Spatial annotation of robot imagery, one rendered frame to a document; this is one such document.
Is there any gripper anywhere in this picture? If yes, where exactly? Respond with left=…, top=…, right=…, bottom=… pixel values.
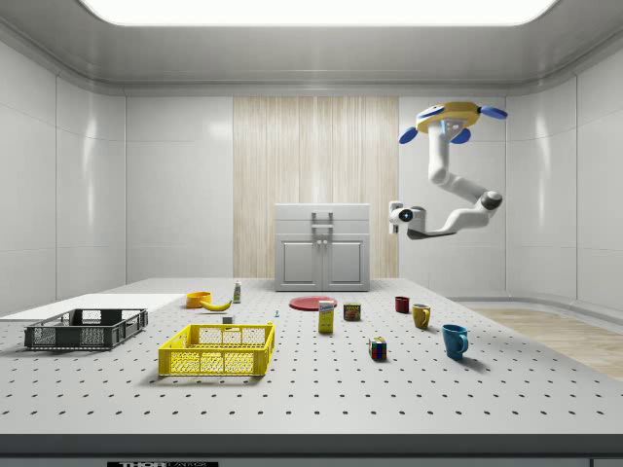
left=387, top=198, right=404, bottom=237

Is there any white cabinet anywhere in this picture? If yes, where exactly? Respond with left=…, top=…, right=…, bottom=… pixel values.
left=274, top=202, right=371, bottom=293

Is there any drone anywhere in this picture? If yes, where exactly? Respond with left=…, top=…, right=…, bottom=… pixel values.
left=398, top=100, right=509, bottom=146

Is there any red plate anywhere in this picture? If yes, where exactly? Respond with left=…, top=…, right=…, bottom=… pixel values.
left=288, top=295, right=338, bottom=312

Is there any blue mug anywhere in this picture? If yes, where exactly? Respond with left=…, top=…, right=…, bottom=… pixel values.
left=441, top=324, right=470, bottom=361

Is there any yellow basket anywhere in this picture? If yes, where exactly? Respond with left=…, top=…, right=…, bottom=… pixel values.
left=157, top=323, right=276, bottom=377

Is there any dark grey basket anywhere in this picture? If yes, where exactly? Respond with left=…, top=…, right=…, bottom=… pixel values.
left=23, top=307, right=150, bottom=352

